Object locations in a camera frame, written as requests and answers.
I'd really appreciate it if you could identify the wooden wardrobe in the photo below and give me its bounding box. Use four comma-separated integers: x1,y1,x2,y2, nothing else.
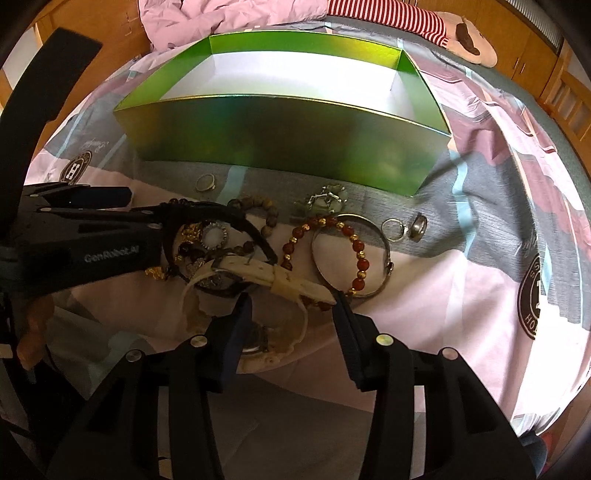
32,0,153,153

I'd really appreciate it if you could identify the green cardboard box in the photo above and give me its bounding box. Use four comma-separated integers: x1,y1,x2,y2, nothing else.
114,30,452,196

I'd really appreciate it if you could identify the red and gold bead bracelet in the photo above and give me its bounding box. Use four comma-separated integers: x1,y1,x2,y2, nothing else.
280,216,372,301

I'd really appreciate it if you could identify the pink crumpled duvet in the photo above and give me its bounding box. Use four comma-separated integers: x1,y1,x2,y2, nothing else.
138,0,328,51

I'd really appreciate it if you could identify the black leather strap watch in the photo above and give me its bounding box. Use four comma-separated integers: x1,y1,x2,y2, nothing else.
172,220,256,298

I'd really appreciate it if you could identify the patterned bed sheet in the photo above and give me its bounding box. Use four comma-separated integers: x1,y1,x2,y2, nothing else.
26,36,590,433

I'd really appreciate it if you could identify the brown wooden bead bracelet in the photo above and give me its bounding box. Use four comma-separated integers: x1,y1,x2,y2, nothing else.
225,195,282,255

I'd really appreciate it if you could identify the silver bangle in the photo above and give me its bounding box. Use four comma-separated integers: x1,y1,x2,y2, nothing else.
310,213,394,300

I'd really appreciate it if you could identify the jade silver pendant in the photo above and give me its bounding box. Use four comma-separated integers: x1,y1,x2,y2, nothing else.
294,184,349,216

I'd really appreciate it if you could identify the white leather strap watch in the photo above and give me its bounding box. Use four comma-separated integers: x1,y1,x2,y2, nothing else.
179,255,335,373

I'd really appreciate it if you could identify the wooden headboard frame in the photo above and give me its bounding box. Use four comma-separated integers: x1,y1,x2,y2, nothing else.
417,1,590,166

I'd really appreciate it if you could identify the person left hand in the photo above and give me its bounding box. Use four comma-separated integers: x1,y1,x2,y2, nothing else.
17,295,55,371

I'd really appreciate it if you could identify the silver ring right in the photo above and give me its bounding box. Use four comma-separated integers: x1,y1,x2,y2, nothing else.
380,218,408,243

